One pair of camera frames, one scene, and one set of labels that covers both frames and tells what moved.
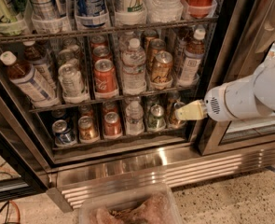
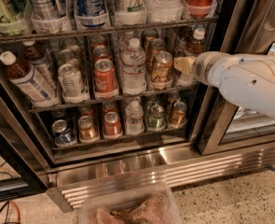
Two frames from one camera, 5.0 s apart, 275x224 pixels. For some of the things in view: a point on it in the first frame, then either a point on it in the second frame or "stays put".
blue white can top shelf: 90,7 stays put
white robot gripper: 221,103 -> 202,67
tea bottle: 193,59 stays put
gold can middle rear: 147,35 stays put
